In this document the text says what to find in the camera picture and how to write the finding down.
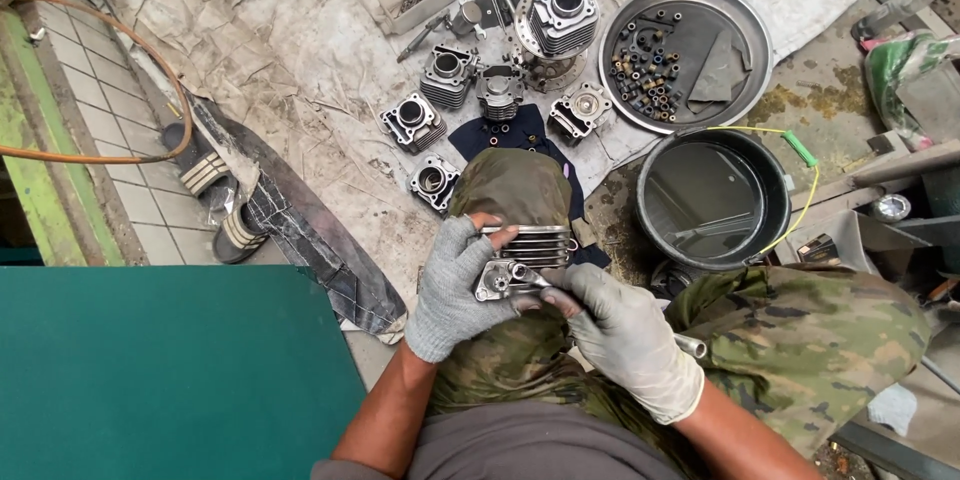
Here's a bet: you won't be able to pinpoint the cylinder head with round cover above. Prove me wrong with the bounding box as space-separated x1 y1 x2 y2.
546 81 615 148

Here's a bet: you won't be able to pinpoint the heap of nuts and bushings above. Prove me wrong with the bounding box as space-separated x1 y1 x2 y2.
606 10 685 125

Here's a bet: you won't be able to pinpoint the clear bottle with yellow cap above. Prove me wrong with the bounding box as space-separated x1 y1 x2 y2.
850 0 956 43

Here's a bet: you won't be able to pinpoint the orange hose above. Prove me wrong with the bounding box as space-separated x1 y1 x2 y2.
0 0 195 166

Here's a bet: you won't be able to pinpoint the white rag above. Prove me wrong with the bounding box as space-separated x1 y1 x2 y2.
866 381 921 438

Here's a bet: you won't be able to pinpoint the small engine cylinder block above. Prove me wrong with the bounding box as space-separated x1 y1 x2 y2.
406 154 463 215

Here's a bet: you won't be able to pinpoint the large silver finned cylinder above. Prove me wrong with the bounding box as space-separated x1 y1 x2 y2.
525 0 602 61

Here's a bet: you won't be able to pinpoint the metal brake disc hub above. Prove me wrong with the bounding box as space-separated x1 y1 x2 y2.
511 0 595 94

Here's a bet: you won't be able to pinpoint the yellow wire green-grip bucket handle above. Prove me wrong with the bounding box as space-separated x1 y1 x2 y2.
703 125 822 257

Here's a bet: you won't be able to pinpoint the black striped sandal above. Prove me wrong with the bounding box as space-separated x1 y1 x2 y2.
211 201 272 265
160 122 235 200

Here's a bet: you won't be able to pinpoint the person's left hand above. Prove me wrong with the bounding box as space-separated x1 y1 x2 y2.
404 212 543 364

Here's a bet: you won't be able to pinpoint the dirty white tarp sheet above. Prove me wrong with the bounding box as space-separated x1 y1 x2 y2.
78 0 864 316

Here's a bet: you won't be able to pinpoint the round finned engine cylinder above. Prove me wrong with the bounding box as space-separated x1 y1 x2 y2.
475 65 528 123

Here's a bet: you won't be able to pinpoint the round metal tray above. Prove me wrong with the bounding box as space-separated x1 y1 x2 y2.
597 0 774 136

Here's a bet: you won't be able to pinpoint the dark blue cloth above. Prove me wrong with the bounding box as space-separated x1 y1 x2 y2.
447 102 613 269

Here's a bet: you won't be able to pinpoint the silver finned cylinder head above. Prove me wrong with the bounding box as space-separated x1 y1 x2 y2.
473 224 579 304

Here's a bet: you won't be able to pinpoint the dark flat metal plate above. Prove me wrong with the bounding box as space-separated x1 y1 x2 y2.
480 0 535 32

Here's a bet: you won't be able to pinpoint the black plastic bucket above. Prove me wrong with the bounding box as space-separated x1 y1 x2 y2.
635 127 793 273

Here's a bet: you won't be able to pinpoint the grey socket wrench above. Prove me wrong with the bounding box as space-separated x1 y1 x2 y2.
395 9 453 65

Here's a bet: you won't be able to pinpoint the green and white bag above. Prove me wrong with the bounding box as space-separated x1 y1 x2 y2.
861 30 960 152

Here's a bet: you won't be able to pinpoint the person's right hand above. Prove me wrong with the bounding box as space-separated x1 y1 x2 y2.
540 263 707 425

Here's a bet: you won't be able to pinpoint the person's grey shirt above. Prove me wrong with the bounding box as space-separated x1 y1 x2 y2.
311 399 687 480

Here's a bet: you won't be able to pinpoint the person's camouflage trousers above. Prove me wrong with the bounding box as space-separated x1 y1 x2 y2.
426 147 933 480

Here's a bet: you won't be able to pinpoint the black rubber mat strip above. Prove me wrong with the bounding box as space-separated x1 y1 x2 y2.
186 88 411 336

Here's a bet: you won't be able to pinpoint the green board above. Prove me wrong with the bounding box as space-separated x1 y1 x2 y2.
0 264 369 480

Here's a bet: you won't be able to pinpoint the grey rag sheet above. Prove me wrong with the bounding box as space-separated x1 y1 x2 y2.
685 29 754 115

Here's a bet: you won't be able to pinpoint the silver ring spanner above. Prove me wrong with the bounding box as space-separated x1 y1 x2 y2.
508 260 710 360

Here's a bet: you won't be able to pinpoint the square-flanged engine cylinder block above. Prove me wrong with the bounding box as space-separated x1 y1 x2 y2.
378 93 449 156

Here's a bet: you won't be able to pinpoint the round silver metal part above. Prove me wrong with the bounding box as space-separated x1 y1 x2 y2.
870 193 913 225

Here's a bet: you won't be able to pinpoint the cluttered metal frame rack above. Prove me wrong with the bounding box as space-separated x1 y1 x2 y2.
772 133 960 293

